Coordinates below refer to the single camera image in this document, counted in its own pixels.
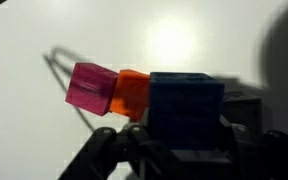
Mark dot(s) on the magenta cube block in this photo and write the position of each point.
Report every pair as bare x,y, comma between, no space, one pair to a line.
90,88

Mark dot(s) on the blue cube block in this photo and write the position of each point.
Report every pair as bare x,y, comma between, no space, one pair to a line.
184,110

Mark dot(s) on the orange cube block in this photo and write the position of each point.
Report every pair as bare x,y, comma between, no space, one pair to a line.
130,95

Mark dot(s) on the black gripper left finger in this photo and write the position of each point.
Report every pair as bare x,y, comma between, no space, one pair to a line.
114,153

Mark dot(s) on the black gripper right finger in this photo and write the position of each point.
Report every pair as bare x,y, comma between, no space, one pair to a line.
267,156

